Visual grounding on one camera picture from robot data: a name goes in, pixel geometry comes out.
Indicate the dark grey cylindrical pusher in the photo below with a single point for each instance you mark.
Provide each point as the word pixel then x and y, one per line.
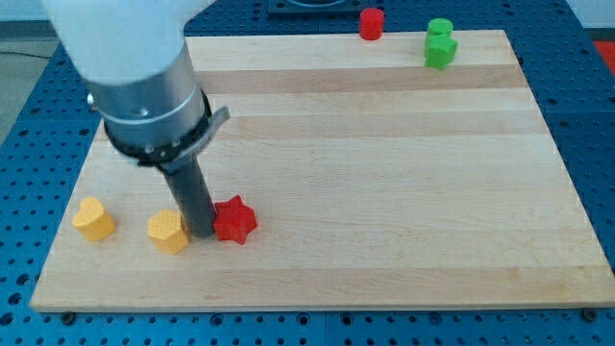
pixel 189 189

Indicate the red star block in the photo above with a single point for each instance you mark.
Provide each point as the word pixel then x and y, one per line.
pixel 234 220

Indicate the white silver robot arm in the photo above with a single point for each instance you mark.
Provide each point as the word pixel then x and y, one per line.
pixel 134 59

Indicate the wooden board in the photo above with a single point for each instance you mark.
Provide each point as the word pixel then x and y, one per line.
pixel 378 183

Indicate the green star block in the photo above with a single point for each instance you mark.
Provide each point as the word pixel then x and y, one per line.
pixel 439 51

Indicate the yellow hexagon block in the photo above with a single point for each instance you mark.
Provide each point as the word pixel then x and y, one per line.
pixel 168 232

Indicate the yellow heart block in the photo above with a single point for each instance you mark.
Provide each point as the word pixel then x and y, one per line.
pixel 92 220

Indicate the red cylinder block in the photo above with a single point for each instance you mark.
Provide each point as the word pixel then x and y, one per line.
pixel 371 21

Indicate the green cylinder block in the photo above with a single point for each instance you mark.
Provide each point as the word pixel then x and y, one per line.
pixel 440 27

